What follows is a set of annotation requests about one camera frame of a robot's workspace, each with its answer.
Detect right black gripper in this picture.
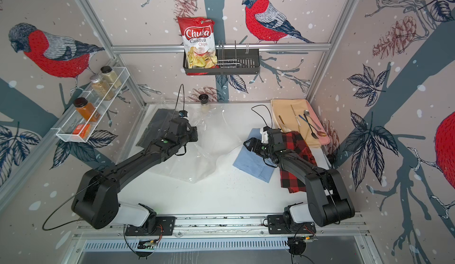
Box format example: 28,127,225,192
243,138,274,158

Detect dark grey pinstripe shirt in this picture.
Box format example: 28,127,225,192
136,108,179,149

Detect clear plastic vacuum bag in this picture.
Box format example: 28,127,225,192
138,104,241,183

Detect red black plaid shirt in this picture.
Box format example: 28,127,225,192
279,130,321,194

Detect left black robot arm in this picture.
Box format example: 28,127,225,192
71,117,198,229

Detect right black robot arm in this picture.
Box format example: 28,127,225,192
244,127,355,227

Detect light blue folded shirt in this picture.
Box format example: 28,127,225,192
233,145,276,183

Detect red cassava chips bag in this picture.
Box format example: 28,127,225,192
177,17,218,69

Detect spice jar on table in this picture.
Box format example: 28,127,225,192
199,94,210,114

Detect gold chopstick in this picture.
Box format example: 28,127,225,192
291,105,301,128

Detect black spoon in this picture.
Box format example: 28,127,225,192
298,114,319,140

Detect silver spoon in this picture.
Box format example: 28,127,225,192
304,110,321,132

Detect pink tray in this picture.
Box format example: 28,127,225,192
301,100,330,146

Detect spice jar silver lid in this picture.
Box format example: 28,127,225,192
90,75,114,101

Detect spice jar black lid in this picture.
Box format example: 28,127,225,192
101,66,122,89

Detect small orange box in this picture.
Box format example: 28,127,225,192
72,123,91,139

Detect orange spice jar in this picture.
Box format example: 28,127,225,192
73,97,100,123

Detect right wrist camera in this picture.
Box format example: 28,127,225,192
259,126,270,144

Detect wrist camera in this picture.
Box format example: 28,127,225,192
179,110,188,118
259,126,270,144

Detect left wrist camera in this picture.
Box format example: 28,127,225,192
179,110,188,118

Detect right camera cable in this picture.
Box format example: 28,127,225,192
250,103,274,129

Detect camera cable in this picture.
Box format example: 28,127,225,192
250,103,274,129
172,83,186,119

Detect left camera cable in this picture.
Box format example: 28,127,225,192
172,83,186,119

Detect black wire wall basket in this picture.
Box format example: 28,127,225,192
182,43,260,76

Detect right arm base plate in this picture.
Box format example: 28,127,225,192
266,215,316,235

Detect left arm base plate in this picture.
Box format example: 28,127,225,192
124,216,177,237

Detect clear acrylic wall shelf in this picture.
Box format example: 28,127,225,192
56,66,130,143

